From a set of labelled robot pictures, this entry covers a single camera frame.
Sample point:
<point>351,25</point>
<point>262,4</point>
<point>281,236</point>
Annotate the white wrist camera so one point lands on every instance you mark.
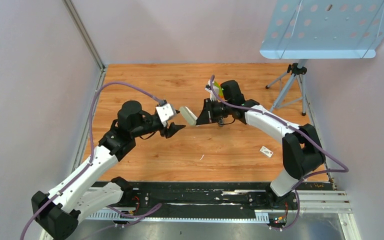
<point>165,113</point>
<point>208,88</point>

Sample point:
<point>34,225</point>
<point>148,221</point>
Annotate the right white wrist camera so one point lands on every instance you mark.
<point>208,88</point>

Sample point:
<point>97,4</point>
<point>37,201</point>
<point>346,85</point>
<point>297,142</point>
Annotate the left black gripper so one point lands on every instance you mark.
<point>172,129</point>

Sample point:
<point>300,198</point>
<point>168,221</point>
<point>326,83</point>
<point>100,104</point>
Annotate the white slotted cable duct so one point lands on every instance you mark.
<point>110,215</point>

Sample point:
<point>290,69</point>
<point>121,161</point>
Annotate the beige grey stapler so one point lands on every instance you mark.
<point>188,115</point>

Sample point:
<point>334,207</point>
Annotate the small silver stapler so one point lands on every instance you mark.
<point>220,122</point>

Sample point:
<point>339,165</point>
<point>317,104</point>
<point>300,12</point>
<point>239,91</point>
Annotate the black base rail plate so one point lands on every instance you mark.
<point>206,199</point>

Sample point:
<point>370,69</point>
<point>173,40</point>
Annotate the grey tripod stand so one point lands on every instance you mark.
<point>295,72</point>

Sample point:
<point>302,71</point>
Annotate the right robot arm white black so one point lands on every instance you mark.
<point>301,149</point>

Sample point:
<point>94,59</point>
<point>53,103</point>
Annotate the green orange tape dispenser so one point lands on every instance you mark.
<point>218,89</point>

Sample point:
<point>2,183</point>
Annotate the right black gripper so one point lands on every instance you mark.
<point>207,116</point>

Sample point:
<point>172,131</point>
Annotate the light blue perforated tray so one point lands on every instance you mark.
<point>324,29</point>

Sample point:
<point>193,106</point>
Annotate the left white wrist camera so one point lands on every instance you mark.
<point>165,113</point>

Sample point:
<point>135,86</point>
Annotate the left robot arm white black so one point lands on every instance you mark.
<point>60,210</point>

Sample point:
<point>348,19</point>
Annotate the small white label card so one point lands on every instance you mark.
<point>267,152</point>

